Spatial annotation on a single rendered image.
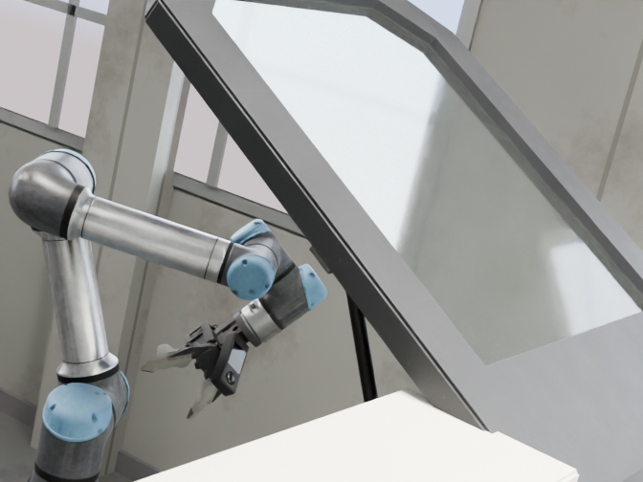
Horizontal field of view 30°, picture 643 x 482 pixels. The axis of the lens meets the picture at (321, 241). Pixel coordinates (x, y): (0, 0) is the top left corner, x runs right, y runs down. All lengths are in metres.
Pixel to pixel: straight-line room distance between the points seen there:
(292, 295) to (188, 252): 0.23
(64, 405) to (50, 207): 0.36
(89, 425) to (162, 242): 0.35
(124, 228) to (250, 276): 0.23
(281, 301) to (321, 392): 1.71
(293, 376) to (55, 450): 1.81
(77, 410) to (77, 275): 0.25
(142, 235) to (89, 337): 0.30
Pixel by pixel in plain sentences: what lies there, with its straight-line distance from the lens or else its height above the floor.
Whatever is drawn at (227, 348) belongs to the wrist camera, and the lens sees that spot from 2.16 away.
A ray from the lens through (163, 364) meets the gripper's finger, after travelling 2.17.
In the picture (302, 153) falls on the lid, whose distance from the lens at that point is 1.45.
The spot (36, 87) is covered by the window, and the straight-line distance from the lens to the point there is 4.40.
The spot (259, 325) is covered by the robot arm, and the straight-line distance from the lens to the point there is 2.17.
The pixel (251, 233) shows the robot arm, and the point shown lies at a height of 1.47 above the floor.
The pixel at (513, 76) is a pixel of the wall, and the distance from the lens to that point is 3.45.
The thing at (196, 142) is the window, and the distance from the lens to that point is 3.96.
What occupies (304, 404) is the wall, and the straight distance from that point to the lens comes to 3.89.
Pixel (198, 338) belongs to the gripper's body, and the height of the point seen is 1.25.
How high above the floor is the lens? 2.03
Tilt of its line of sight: 15 degrees down
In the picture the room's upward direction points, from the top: 13 degrees clockwise
